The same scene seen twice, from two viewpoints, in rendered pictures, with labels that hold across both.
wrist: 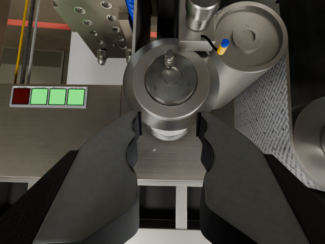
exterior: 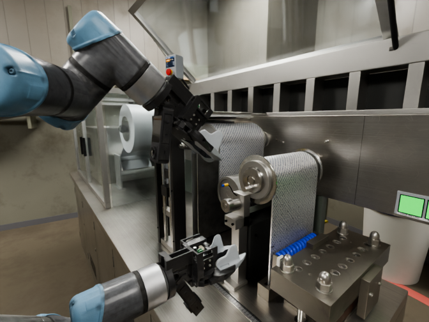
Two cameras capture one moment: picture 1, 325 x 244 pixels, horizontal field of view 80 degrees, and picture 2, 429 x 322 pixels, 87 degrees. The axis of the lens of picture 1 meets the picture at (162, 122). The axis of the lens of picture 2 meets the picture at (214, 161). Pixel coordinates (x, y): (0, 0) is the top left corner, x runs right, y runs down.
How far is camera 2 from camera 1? 0.49 m
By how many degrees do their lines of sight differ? 53
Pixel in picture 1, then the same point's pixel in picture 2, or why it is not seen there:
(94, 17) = (336, 258)
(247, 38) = (228, 192)
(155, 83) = (256, 179)
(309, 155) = not seen: hidden behind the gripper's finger
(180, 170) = (307, 124)
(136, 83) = (267, 181)
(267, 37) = (223, 191)
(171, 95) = (251, 172)
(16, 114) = not seen: outside the picture
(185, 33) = (242, 198)
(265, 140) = (234, 145)
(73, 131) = (417, 167)
